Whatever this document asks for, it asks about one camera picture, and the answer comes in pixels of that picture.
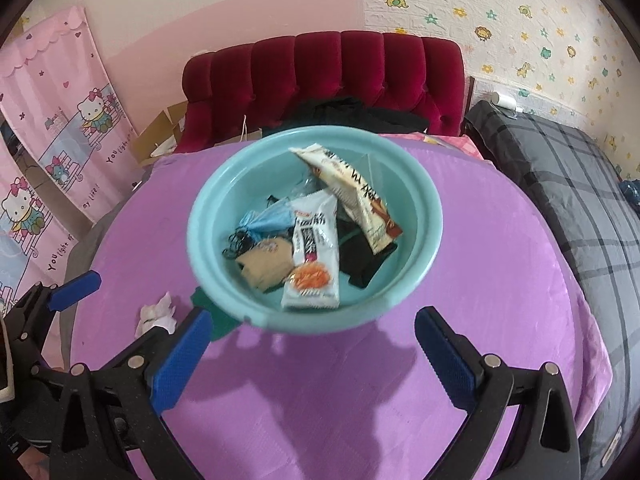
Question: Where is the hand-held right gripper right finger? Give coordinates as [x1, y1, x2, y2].
[414, 306, 583, 480]

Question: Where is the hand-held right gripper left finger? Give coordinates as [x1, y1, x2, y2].
[47, 306, 213, 480]

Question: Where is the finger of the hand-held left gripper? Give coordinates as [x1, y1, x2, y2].
[10, 270, 102, 346]
[12, 329, 76, 402]

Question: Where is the brown soft pouch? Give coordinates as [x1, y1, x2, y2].
[234, 237, 296, 293]

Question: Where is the black cord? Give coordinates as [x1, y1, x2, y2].
[221, 230, 258, 263]

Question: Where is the teal plastic basin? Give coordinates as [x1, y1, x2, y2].
[186, 127, 445, 335]

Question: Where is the light blue face mask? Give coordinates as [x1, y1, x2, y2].
[237, 200, 296, 241]

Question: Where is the white snack packet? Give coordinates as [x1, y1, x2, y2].
[281, 191, 342, 310]

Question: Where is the long beige snack packet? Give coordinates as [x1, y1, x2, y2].
[289, 143, 403, 255]

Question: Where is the clear plastic bag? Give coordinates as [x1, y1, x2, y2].
[350, 152, 388, 196]

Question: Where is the green cloth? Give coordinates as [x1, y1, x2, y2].
[189, 285, 241, 343]

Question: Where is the crumpled white tissue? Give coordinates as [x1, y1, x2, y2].
[135, 291, 178, 337]

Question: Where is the pink cartoon curtain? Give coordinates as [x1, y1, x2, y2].
[0, 6, 138, 225]
[0, 160, 83, 311]

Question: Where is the purple blanket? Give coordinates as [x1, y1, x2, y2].
[70, 132, 608, 480]

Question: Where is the black glove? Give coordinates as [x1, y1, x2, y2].
[336, 215, 399, 290]

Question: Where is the cardboard box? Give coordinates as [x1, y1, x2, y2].
[131, 101, 191, 167]

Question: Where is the grey plaid bed cover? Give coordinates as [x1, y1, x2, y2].
[462, 100, 640, 480]

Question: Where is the black clothing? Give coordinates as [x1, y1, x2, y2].
[280, 96, 431, 133]

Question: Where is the red velvet sofa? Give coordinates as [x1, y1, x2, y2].
[177, 30, 468, 153]

